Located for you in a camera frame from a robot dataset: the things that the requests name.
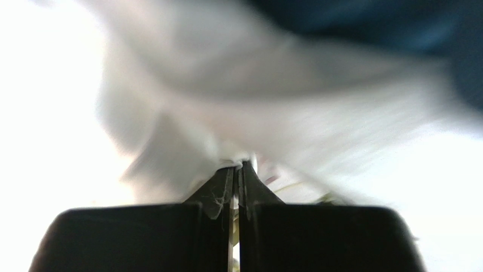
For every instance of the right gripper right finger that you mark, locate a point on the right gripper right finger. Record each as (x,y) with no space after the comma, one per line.
(275,236)

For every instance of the teal blue hanging t-shirt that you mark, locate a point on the teal blue hanging t-shirt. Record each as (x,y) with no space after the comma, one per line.
(447,29)

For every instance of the white floral print t-shirt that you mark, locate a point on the white floral print t-shirt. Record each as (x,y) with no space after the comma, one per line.
(189,86)

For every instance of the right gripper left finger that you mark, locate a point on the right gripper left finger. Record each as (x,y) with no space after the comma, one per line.
(195,235)

